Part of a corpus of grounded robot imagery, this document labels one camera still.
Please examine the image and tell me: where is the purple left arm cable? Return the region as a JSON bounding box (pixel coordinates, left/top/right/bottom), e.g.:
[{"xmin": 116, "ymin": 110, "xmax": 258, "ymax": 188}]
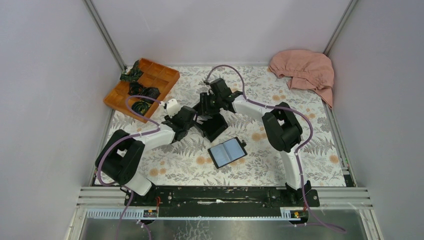
[{"xmin": 96, "ymin": 95, "xmax": 165, "ymax": 240}]

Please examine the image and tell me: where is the orange compartment tray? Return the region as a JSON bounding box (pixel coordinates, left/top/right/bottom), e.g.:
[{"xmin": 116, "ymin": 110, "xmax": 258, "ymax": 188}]
[{"xmin": 103, "ymin": 58, "xmax": 180, "ymax": 123}]

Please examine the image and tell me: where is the green patterned rolled sock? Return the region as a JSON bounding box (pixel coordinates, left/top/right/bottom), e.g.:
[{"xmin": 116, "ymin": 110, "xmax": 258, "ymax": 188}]
[{"xmin": 131, "ymin": 100, "xmax": 152, "ymax": 116}]

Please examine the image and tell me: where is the black leather card holder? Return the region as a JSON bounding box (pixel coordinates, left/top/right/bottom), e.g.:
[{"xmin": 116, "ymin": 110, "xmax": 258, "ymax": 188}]
[{"xmin": 207, "ymin": 137, "xmax": 247, "ymax": 169}]

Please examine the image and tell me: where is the black plastic card box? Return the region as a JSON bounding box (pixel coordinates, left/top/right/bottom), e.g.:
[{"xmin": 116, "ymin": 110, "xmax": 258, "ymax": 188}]
[{"xmin": 194, "ymin": 111, "xmax": 228, "ymax": 142}]

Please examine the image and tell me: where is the black rolled sock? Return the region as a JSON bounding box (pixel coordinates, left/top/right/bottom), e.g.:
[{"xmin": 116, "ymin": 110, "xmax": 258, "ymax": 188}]
[{"xmin": 140, "ymin": 87, "xmax": 161, "ymax": 100}]

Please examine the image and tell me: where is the floral table mat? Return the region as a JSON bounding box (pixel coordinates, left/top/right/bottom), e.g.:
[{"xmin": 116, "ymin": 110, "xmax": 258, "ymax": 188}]
[{"xmin": 95, "ymin": 65, "xmax": 347, "ymax": 187}]

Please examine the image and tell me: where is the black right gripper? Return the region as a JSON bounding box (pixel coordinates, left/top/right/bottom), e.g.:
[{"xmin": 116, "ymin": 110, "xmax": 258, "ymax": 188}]
[{"xmin": 196, "ymin": 92, "xmax": 222, "ymax": 117}]

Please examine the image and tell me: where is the dark patterned rolled sock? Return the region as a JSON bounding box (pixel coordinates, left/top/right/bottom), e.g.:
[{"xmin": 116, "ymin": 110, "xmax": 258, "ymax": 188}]
[{"xmin": 119, "ymin": 60, "xmax": 144, "ymax": 83}]

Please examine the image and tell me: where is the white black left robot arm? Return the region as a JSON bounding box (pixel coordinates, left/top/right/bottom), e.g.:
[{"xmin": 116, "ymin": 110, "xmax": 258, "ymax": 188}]
[{"xmin": 95, "ymin": 106, "xmax": 197, "ymax": 206}]

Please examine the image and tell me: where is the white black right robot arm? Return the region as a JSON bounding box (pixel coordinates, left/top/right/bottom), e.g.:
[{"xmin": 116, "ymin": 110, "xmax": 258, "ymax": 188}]
[{"xmin": 194, "ymin": 78, "xmax": 312, "ymax": 206}]

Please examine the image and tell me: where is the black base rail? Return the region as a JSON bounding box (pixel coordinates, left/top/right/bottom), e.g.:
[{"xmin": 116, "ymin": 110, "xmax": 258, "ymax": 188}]
[{"xmin": 124, "ymin": 185, "xmax": 320, "ymax": 218}]

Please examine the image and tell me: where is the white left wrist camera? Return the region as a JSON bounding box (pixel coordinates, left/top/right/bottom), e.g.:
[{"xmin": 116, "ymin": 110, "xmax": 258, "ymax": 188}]
[{"xmin": 162, "ymin": 98, "xmax": 182, "ymax": 118}]

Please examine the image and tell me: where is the pink cloth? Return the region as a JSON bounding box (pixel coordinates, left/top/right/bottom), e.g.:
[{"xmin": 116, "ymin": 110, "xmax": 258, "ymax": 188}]
[{"xmin": 268, "ymin": 49, "xmax": 335, "ymax": 108}]

